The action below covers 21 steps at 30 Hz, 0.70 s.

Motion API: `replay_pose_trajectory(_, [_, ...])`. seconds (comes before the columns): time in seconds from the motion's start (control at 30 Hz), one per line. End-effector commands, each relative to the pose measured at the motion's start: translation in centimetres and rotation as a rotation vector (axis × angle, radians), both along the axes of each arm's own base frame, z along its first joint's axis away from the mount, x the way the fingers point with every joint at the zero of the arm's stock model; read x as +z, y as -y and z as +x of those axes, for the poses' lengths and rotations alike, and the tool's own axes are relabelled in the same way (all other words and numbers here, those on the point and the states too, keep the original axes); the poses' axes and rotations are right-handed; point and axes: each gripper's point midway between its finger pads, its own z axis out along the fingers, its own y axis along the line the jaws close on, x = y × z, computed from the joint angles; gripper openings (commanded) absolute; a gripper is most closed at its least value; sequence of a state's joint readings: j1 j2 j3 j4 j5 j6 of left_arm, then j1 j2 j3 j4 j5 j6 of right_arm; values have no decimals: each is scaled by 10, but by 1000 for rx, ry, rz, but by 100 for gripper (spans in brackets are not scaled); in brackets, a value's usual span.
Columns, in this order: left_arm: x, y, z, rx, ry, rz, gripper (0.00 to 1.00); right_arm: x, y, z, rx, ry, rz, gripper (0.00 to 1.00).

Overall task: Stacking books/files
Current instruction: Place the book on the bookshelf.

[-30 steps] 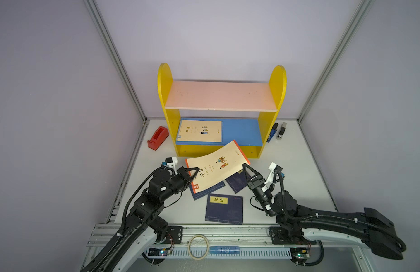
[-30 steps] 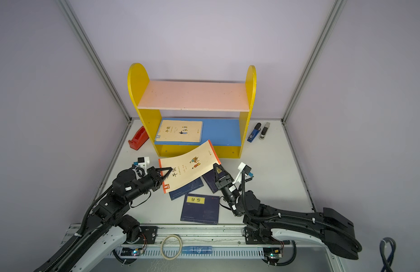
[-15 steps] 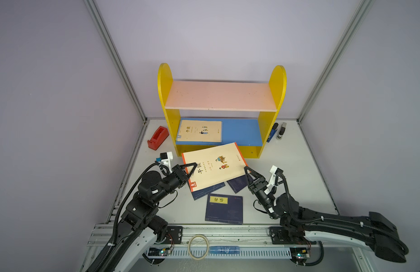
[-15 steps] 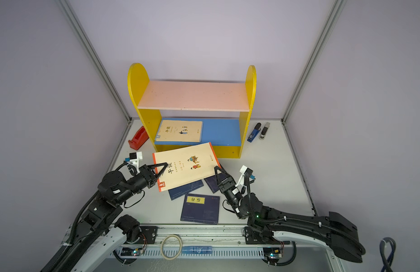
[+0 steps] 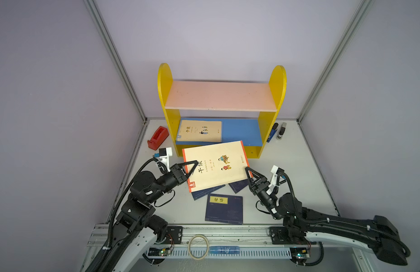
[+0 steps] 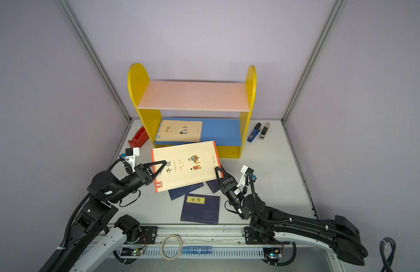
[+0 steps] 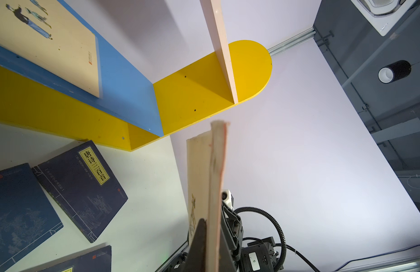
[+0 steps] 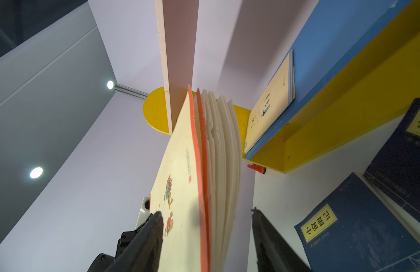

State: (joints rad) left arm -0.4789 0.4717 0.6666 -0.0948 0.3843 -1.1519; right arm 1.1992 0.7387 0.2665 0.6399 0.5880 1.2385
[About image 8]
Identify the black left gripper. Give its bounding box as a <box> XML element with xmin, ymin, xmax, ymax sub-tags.
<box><xmin>87</xmin><ymin>231</ymin><xmax>137</xmax><ymax>272</ymax></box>

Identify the yellow blue pink bookshelf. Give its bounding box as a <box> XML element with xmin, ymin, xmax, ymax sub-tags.
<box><xmin>142</xmin><ymin>0</ymin><xmax>420</xmax><ymax>174</ymax></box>

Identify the red-edged beige reading book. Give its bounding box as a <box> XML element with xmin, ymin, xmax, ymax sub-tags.
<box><xmin>149</xmin><ymin>91</ymin><xmax>245</xmax><ymax>272</ymax></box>

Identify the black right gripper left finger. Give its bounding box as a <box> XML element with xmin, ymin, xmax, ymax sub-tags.
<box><xmin>106</xmin><ymin>211</ymin><xmax>163</xmax><ymax>272</ymax></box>

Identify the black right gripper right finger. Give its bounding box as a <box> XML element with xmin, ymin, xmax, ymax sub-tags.
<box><xmin>252</xmin><ymin>208</ymin><xmax>311</xmax><ymax>272</ymax></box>

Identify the red tape dispenser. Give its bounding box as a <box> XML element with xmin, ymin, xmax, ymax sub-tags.
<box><xmin>247</xmin><ymin>164</ymin><xmax>266</xmax><ymax>174</ymax></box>

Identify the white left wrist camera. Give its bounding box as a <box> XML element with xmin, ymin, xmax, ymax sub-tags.
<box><xmin>136</xmin><ymin>197</ymin><xmax>150</xmax><ymax>228</ymax></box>

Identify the small dark blue poetry book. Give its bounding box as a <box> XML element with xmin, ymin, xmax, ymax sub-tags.
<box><xmin>364</xmin><ymin>98</ymin><xmax>420</xmax><ymax>223</ymax></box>

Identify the blue-edged beige reading book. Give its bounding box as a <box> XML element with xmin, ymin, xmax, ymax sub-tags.
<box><xmin>244</xmin><ymin>50</ymin><xmax>295</xmax><ymax>154</ymax></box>

